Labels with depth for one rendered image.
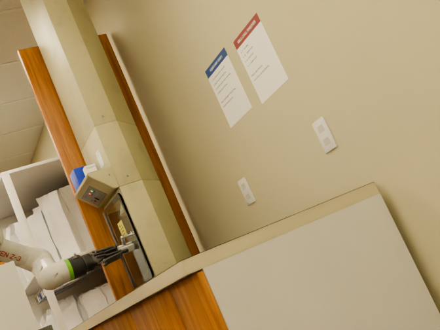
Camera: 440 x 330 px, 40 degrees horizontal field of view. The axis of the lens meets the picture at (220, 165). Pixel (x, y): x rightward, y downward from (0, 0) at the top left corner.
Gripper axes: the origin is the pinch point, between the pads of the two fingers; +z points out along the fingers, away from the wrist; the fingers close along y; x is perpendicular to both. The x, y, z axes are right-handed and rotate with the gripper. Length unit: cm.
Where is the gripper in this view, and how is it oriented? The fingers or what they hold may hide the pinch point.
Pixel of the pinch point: (126, 247)
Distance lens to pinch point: 273.8
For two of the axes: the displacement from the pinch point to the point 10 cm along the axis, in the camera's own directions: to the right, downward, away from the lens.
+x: 1.1, 9.3, 3.5
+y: -5.5, -2.4, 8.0
